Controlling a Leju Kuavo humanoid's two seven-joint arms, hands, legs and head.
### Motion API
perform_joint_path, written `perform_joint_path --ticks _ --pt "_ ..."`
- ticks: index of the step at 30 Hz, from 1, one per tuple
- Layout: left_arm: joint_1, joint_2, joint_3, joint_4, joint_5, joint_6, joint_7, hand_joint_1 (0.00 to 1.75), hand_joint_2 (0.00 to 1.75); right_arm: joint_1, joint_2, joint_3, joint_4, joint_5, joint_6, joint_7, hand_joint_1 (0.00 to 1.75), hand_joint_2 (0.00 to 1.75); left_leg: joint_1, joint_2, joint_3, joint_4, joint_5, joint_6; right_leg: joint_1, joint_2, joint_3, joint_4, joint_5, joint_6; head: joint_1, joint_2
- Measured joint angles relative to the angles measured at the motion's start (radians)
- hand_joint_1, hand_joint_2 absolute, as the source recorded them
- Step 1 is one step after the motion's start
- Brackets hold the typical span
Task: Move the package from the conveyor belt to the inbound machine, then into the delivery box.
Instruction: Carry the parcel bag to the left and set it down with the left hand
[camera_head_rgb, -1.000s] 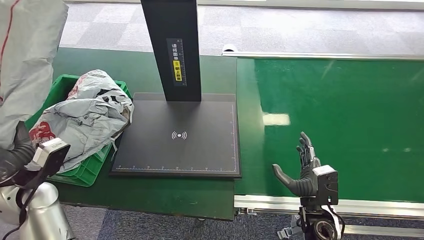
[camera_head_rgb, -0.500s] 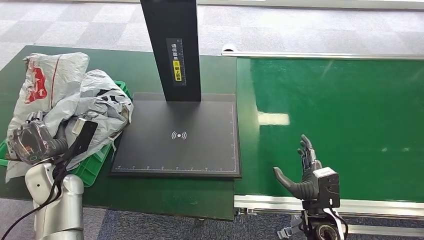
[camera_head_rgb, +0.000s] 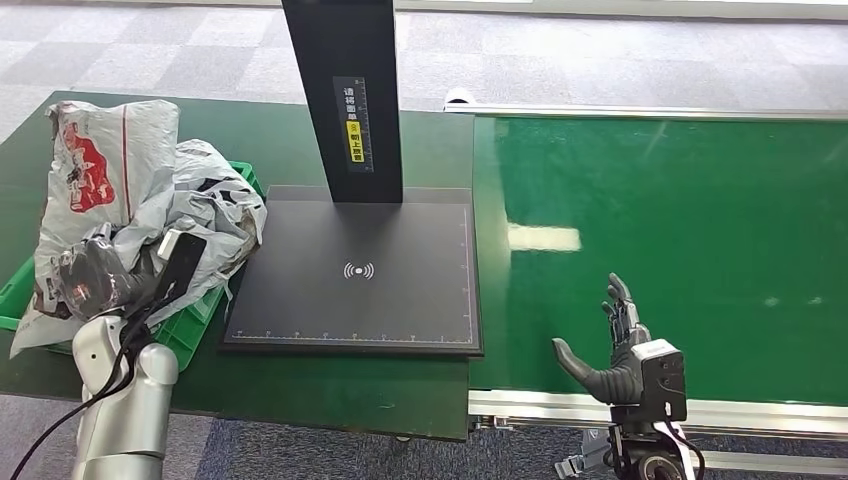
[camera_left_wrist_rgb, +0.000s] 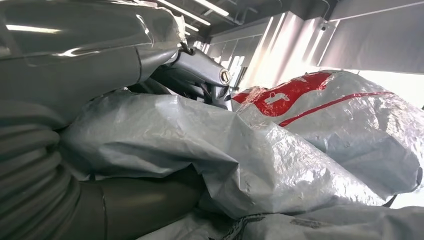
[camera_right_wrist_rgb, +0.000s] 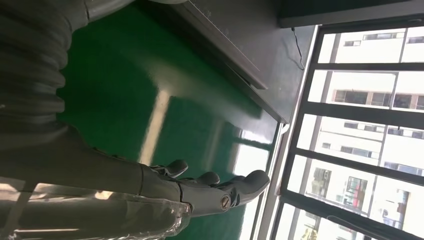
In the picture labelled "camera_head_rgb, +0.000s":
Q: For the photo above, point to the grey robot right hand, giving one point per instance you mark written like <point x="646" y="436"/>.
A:
<point x="619" y="384"/>

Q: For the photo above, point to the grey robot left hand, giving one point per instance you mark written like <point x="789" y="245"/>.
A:
<point x="96" y="278"/>

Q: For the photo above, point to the grey mailer package red print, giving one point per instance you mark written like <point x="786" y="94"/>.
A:
<point x="106" y="159"/>

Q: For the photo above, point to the green conveyor belt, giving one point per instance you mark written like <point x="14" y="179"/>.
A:
<point x="696" y="232"/>

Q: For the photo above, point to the white conveyor roller end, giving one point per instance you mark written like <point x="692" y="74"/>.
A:
<point x="458" y="96"/>

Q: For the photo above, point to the green plastic crate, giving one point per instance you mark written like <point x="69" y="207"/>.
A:
<point x="179" y="338"/>

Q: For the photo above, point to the large crumpled grey mailer bag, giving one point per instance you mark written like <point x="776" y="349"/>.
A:
<point x="212" y="212"/>

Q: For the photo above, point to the dark green table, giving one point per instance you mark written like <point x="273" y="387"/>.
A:
<point x="265" y="132"/>

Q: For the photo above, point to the black yellow column label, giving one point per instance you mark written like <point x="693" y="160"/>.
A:
<point x="354" y="132"/>

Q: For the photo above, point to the black scanner column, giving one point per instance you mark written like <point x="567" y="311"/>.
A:
<point x="344" y="46"/>

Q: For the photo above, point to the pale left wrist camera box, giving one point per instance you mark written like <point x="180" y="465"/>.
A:
<point x="180" y="262"/>

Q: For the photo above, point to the grey metal conveyor bracket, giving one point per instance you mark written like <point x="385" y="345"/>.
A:
<point x="575" y="464"/>

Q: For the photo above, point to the wide aluminium conveyor rail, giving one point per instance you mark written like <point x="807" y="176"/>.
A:
<point x="762" y="420"/>

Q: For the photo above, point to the black scanner base plate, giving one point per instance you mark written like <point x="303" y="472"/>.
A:
<point x="411" y="265"/>

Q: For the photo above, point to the thin aluminium conveyor rail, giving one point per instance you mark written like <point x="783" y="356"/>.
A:
<point x="629" y="110"/>

